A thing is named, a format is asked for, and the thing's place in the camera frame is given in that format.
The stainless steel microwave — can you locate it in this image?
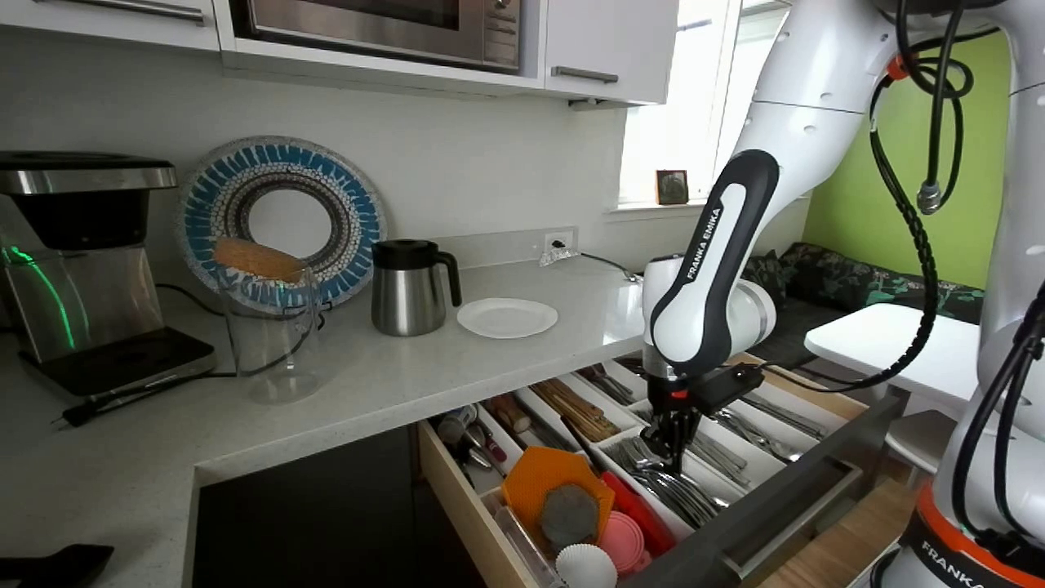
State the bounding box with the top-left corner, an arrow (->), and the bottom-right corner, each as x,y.
227,0 -> 528,79

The orange sponge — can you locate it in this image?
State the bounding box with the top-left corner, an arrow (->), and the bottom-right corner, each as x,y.
210,237 -> 309,288

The black power cable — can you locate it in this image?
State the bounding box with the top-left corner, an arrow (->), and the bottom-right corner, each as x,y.
59,277 -> 329,432

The white side table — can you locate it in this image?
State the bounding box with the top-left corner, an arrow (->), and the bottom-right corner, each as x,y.
799,301 -> 987,410

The blue patterned decorative plate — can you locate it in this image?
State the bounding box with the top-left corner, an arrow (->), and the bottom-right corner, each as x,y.
178,133 -> 393,319

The white cabinet door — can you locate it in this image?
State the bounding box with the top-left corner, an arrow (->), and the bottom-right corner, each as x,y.
0,0 -> 227,57
539,0 -> 684,110

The dark patterned bench cushion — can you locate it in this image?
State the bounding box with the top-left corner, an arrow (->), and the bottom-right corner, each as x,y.
749,240 -> 995,329

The grey round disc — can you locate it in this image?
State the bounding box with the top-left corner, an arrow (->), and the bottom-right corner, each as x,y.
539,483 -> 604,557

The wooden kitchen drawer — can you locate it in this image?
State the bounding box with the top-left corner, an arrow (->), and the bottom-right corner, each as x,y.
414,343 -> 916,588

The metal drawer fork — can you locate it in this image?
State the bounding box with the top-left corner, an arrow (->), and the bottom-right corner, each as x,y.
610,438 -> 705,533
635,438 -> 731,517

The metal cabinet handle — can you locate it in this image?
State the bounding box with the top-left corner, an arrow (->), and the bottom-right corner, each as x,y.
548,63 -> 624,89

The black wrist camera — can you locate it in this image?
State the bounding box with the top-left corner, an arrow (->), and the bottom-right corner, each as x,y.
692,363 -> 768,417

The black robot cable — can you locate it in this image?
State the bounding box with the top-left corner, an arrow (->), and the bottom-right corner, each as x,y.
759,0 -> 980,399

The clear wine glass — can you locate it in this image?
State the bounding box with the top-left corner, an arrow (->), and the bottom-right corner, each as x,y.
210,237 -> 329,410

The thin grey outlet cable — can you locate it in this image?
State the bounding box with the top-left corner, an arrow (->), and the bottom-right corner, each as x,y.
551,241 -> 647,288

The small dark picture frame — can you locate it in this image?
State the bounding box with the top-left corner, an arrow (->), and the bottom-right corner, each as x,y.
653,167 -> 692,210

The steel thermal carafe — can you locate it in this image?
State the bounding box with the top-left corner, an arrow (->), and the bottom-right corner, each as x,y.
370,240 -> 464,341

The white wall outlet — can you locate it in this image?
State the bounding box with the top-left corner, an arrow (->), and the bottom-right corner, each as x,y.
539,227 -> 582,269

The wooden handled knife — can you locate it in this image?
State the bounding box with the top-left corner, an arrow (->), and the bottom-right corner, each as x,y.
528,377 -> 624,444

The red plastic utensil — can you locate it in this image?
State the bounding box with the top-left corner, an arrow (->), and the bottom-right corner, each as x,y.
598,469 -> 684,559

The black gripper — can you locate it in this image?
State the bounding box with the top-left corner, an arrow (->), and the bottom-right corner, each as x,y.
639,372 -> 705,473

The steel black coffee maker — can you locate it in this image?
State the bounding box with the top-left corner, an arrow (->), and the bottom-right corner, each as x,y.
0,152 -> 218,401

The metal table knife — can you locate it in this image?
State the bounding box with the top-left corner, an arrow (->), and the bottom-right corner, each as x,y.
749,388 -> 834,441

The small white plate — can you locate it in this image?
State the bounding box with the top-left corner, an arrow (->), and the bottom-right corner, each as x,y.
454,294 -> 564,343

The dark kitchen utensil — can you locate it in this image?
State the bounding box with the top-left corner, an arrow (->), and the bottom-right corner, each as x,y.
432,401 -> 515,489

